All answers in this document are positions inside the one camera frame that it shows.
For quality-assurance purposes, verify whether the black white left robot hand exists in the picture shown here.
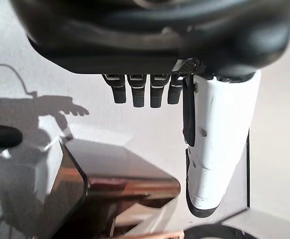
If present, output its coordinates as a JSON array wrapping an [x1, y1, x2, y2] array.
[[9, 0, 290, 219]]

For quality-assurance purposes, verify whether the glossy dark brown stool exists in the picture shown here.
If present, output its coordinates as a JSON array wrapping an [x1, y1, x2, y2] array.
[[42, 137, 182, 239]]

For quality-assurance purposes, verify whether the silver left robot leg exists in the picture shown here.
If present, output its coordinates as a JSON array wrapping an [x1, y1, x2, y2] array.
[[0, 123, 24, 148]]

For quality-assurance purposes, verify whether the round glass washer door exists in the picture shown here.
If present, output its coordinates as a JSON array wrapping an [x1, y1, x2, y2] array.
[[183, 217, 248, 239]]

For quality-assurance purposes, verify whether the white counter cabinet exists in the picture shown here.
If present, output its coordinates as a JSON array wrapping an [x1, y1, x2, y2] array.
[[220, 206, 290, 239]]

